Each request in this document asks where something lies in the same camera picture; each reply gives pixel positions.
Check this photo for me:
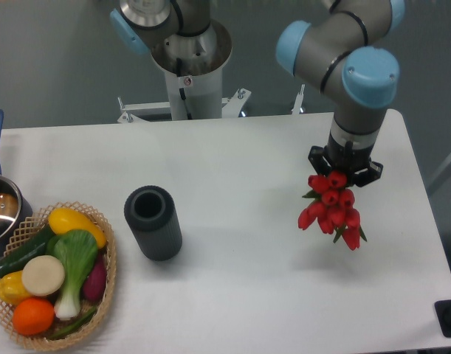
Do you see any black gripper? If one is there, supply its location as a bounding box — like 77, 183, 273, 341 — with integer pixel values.
308, 133, 383, 187

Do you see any red tulip bouquet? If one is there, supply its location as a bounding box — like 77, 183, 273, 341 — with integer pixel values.
297, 170, 366, 251

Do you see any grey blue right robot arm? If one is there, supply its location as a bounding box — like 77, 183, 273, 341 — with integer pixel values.
275, 1, 405, 176

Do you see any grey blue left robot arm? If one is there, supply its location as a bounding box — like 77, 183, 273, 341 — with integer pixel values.
110, 1, 404, 187

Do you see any black controller box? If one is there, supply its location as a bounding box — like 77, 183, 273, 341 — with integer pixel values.
434, 299, 451, 338

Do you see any dark grey ribbed vase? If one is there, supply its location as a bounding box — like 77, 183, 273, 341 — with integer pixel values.
124, 185, 182, 261

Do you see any purple sweet potato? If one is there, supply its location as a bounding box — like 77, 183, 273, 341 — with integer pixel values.
82, 254, 107, 302

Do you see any green bok choy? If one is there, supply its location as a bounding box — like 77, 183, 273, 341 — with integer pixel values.
47, 229, 98, 321

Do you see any yellow squash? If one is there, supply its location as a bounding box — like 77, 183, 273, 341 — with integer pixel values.
48, 207, 107, 249

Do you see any green chili pepper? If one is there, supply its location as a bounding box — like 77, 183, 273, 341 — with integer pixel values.
47, 307, 97, 340

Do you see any green cucumber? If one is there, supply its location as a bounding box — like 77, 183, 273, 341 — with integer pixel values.
0, 225, 55, 278

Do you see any beige round biscuit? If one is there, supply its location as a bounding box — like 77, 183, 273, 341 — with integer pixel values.
21, 255, 65, 296

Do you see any woven wicker basket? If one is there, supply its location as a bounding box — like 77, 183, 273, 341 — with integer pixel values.
0, 201, 117, 352

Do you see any orange fruit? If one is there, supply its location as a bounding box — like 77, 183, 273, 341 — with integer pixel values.
12, 297, 55, 336

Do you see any yellow bell pepper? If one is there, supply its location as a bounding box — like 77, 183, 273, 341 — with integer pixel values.
0, 271, 33, 305

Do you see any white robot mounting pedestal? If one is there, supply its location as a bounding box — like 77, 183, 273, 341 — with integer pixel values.
117, 18, 306, 124

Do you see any blue handled steel saucepan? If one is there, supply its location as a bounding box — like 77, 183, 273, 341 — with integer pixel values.
0, 109, 32, 257

